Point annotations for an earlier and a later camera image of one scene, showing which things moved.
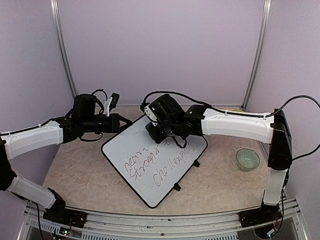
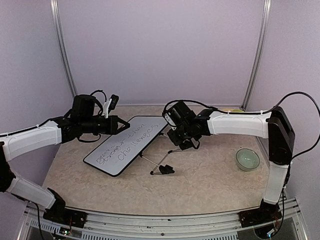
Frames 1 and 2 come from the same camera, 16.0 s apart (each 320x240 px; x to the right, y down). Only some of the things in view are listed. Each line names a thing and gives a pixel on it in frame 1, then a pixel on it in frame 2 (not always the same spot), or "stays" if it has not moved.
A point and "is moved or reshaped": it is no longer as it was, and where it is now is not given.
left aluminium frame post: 56,21 stays
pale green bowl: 247,159 stays
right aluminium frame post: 254,71 stays
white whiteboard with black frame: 153,170 is moved or reshaped
